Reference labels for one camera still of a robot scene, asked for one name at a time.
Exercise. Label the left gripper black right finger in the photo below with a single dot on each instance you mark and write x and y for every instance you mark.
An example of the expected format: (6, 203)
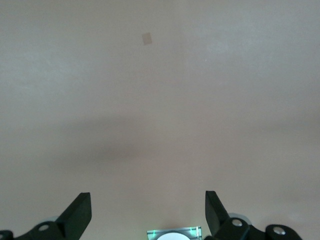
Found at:
(217, 220)

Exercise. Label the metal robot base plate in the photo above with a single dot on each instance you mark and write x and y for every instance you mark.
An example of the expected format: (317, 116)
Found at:
(152, 235)

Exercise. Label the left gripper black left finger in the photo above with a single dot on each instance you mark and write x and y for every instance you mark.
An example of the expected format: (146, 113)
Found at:
(75, 220)

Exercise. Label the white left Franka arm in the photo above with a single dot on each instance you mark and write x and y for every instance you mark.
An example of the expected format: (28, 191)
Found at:
(173, 237)

